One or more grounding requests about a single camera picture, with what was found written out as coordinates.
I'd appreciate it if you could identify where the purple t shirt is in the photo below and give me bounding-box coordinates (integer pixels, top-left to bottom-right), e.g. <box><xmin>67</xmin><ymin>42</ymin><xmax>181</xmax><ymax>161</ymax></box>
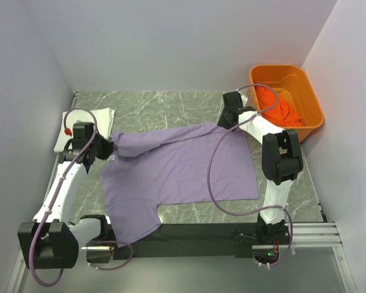
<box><xmin>99</xmin><ymin>122</ymin><xmax>259</xmax><ymax>244</ymax></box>

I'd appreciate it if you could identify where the folded white t shirt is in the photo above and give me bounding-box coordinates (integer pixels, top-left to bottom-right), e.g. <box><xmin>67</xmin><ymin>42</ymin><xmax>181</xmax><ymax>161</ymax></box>
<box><xmin>54</xmin><ymin>106</ymin><xmax>116</xmax><ymax>153</ymax></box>

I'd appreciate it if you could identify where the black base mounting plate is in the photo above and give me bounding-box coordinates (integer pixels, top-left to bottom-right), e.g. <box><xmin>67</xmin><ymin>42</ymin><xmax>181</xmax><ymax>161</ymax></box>
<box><xmin>79</xmin><ymin>222</ymin><xmax>293</xmax><ymax>265</ymax></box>

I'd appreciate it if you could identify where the orange plastic bin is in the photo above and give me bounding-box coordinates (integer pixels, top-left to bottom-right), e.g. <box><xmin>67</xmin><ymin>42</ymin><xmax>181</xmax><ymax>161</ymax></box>
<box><xmin>249</xmin><ymin>64</ymin><xmax>325</xmax><ymax>142</ymax></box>

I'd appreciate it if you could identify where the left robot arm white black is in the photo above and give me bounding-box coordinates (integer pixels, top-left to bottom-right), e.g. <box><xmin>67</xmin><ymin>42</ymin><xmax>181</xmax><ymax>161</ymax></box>
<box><xmin>18</xmin><ymin>122</ymin><xmax>115</xmax><ymax>269</ymax></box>

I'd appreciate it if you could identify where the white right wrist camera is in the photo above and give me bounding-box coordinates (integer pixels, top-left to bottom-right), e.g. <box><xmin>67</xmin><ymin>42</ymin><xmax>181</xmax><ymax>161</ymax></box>
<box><xmin>240</xmin><ymin>91</ymin><xmax>256</xmax><ymax>109</ymax></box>

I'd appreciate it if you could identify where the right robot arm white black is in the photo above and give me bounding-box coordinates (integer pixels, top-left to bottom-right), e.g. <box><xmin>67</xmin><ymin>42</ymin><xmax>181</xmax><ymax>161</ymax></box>
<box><xmin>217</xmin><ymin>91</ymin><xmax>303</xmax><ymax>244</ymax></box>

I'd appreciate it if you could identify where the orange t shirt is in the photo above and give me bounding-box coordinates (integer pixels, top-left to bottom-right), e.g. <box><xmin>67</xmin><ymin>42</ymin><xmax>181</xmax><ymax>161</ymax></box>
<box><xmin>255</xmin><ymin>86</ymin><xmax>303</xmax><ymax>128</ymax></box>

